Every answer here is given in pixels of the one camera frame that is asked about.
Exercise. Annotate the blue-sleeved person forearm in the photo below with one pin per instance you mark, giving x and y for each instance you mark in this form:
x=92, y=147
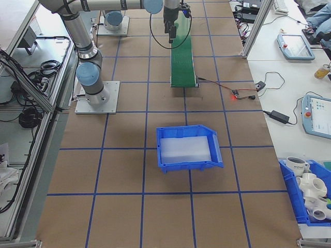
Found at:
x=320, y=15

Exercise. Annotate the green conveyor belt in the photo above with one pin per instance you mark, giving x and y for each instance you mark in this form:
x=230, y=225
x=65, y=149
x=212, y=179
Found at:
x=182, y=64

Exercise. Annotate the red and black lead bundle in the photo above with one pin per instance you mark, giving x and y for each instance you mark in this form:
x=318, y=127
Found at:
x=243, y=29

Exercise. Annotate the black labelled power supply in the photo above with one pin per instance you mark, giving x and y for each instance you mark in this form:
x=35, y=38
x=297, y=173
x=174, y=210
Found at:
x=250, y=3

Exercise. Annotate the small circuit board red LED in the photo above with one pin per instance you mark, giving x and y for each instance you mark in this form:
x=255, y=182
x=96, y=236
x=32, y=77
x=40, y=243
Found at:
x=235, y=93

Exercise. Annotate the black barrel plug lead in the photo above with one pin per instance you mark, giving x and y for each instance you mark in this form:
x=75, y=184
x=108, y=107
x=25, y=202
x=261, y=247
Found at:
x=250, y=97

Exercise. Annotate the small black box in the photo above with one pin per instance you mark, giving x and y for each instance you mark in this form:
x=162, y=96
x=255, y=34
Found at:
x=260, y=85

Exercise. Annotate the white keyboard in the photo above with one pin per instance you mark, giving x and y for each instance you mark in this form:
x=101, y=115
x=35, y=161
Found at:
x=280, y=6

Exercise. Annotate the white foam pad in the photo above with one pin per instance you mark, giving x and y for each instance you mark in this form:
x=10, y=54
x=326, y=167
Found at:
x=183, y=149

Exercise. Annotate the grey teach pendant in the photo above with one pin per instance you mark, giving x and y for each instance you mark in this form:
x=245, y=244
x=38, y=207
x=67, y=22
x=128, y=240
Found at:
x=318, y=116
x=297, y=47

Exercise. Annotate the blue open-front storage bin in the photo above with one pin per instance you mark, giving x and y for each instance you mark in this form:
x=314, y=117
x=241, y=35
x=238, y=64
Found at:
x=165, y=168

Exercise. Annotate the black power adapter brick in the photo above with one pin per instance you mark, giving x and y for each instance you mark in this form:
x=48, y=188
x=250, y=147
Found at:
x=279, y=116

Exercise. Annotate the black desk device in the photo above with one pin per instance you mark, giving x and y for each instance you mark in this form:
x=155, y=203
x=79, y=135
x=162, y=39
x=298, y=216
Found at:
x=310, y=36

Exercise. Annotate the grey metal box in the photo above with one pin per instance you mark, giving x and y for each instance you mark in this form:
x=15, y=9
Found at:
x=27, y=38

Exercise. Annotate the clear cup of yellow drink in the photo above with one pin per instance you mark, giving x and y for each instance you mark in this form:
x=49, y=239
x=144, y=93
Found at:
x=320, y=73

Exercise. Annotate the small black adapter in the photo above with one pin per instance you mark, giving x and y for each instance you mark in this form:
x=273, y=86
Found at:
x=16, y=87

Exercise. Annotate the white printed mug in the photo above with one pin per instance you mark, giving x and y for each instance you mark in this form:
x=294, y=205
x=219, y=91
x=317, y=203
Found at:
x=294, y=166

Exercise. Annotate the white PVC pipe fitting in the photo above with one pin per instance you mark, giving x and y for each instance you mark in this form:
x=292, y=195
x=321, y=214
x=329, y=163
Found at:
x=316, y=211
x=310, y=183

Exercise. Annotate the large blue parts bin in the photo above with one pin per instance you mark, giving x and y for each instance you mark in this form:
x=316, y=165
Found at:
x=292, y=201

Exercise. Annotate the white cloth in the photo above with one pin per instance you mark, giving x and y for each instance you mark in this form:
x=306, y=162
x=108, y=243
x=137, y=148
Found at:
x=7, y=178

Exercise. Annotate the small green object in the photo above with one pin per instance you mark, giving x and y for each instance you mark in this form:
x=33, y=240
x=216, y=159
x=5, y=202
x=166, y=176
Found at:
x=328, y=204

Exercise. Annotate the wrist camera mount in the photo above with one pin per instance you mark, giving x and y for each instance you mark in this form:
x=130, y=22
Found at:
x=186, y=9

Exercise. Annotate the white square base plate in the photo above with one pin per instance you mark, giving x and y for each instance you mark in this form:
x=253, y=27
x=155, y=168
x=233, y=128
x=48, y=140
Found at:
x=113, y=103
x=126, y=25

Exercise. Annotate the aluminium extrusion post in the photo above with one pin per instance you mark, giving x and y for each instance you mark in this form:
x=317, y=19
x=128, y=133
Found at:
x=254, y=28

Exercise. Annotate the V-shaped metal bar frame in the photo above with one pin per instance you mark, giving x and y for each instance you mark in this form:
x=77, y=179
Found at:
x=41, y=99

